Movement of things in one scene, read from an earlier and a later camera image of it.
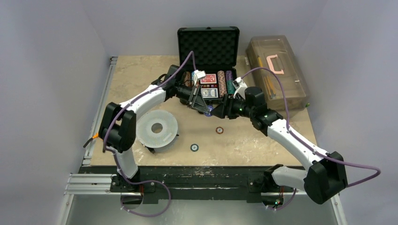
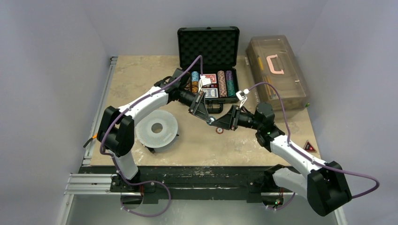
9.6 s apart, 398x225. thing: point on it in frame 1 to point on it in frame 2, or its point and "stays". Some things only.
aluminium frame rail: [89, 183] stays
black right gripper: [225, 106] to [233, 117]
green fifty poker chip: [194, 147] to [212, 119]
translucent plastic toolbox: [277, 53] stays
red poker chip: [219, 130] stays
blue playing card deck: [210, 93] stays
